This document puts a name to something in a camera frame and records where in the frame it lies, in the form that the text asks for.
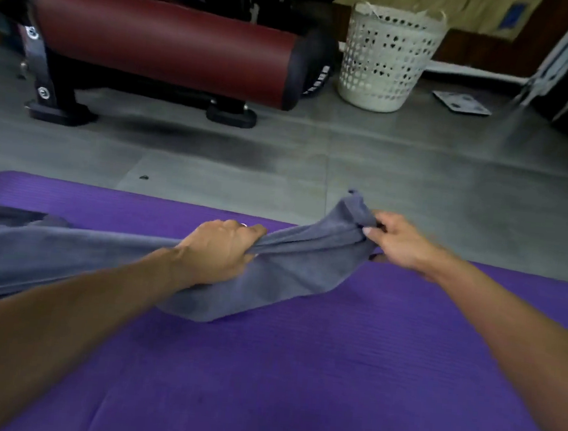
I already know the person's right hand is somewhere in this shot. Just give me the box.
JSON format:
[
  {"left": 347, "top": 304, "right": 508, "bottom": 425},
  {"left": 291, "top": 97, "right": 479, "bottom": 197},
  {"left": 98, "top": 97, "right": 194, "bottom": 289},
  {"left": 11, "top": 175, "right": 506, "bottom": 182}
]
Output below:
[{"left": 360, "top": 209, "right": 449, "bottom": 285}]

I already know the person's left hand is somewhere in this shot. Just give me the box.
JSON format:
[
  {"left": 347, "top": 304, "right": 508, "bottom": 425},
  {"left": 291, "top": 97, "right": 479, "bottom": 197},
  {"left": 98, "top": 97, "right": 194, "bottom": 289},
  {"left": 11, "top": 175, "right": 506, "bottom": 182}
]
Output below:
[{"left": 171, "top": 216, "right": 268, "bottom": 292}]

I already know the grey towel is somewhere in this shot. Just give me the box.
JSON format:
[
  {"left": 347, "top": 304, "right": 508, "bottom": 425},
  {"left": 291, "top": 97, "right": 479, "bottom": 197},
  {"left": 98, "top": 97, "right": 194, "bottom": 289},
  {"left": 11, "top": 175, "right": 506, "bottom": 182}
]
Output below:
[{"left": 0, "top": 161, "right": 387, "bottom": 346}]

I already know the person's left forearm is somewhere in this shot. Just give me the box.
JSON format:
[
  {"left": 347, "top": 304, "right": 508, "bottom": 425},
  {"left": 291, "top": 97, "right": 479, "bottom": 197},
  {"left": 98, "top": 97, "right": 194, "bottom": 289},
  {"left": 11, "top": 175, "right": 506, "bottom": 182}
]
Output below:
[{"left": 0, "top": 234, "right": 199, "bottom": 431}]

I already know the person's right forearm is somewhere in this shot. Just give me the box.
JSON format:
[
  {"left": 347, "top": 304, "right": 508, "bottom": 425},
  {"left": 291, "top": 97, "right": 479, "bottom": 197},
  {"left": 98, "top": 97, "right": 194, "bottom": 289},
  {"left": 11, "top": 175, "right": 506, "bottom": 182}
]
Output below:
[{"left": 412, "top": 251, "right": 568, "bottom": 431}]

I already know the purple exercise mat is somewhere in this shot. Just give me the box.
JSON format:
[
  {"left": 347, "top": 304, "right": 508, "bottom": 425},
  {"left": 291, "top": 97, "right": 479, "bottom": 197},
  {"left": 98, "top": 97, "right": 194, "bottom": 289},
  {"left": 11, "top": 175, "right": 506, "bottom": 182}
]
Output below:
[{"left": 0, "top": 169, "right": 568, "bottom": 431}]

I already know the grey bathroom scale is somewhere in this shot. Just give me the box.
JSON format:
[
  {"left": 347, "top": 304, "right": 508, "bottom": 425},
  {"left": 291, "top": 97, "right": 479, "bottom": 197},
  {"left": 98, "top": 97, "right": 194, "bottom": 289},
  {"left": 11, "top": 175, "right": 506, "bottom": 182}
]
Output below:
[{"left": 430, "top": 89, "right": 494, "bottom": 117}]

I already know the white perforated plastic basket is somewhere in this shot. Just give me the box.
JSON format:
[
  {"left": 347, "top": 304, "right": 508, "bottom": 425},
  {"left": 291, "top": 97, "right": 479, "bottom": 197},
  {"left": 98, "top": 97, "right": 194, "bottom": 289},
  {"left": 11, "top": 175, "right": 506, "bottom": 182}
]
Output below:
[{"left": 335, "top": 0, "right": 450, "bottom": 118}]

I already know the maroon padded gym bench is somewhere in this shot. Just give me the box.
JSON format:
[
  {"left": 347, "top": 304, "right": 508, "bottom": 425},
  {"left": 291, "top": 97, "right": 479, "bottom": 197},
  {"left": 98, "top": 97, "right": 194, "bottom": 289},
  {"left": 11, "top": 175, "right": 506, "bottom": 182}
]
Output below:
[{"left": 12, "top": 0, "right": 343, "bottom": 147}]

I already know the blue wall sticker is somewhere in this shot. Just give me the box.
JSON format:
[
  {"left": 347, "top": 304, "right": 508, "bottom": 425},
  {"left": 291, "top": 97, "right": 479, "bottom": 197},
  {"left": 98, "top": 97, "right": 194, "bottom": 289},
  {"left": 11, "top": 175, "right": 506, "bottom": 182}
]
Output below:
[{"left": 497, "top": 0, "right": 531, "bottom": 32}]

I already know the white metal frame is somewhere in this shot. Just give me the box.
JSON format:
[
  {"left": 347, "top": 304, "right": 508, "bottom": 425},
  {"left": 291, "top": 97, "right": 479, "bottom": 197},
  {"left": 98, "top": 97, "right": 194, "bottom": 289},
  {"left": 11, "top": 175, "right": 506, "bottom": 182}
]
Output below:
[{"left": 511, "top": 0, "right": 568, "bottom": 113}]

